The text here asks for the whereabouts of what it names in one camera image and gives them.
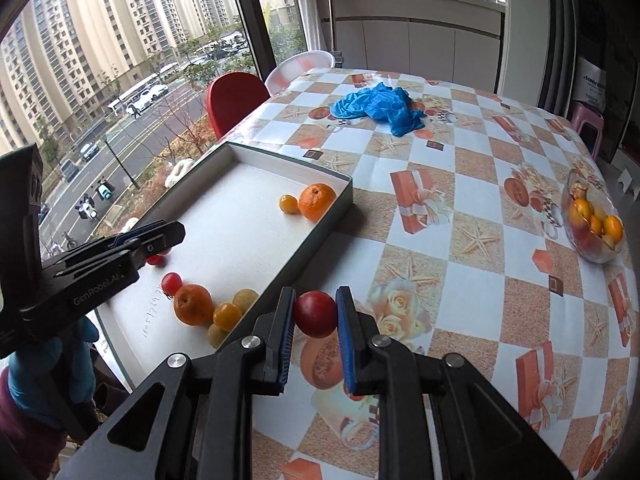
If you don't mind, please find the grey shallow tray box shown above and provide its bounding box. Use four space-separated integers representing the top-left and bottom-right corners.
95 141 354 396

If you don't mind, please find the pile of blue gloves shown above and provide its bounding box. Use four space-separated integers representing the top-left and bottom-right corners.
328 82 427 137

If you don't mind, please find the white counter cabinet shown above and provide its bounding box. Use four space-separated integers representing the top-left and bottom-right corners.
330 0 506 96

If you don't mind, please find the pink plastic stool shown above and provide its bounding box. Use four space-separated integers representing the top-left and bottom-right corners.
570 100 606 158

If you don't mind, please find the red apple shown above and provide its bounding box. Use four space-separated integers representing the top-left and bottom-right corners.
567 220 601 256

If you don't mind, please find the tangerine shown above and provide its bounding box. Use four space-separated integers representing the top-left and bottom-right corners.
174 284 215 327
298 183 337 223

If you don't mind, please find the white chair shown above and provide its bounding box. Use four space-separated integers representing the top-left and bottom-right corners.
264 50 335 96

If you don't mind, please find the red chair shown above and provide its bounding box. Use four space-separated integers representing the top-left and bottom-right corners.
206 72 271 140

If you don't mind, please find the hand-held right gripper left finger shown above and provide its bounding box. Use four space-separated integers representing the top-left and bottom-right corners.
60 287 297 480

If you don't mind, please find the clear glass bowl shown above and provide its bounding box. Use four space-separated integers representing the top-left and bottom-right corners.
560 167 626 264

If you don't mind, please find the tan longan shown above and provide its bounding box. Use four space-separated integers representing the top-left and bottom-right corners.
232 288 260 313
207 323 232 350

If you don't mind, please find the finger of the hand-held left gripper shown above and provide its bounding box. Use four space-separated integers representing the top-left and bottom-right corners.
108 219 176 249
131 221 187 267

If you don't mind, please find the white printed bag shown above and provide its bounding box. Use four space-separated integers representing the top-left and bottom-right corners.
575 55 608 111

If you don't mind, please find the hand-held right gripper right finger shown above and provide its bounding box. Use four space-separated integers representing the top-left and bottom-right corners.
336 286 574 480

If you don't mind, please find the white curtain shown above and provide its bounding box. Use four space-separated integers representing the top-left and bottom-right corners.
290 0 331 56

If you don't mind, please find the person's left forearm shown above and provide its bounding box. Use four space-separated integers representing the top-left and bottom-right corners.
0 370 68 480

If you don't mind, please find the person's left hand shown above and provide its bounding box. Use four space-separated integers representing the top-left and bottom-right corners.
6 319 99 427

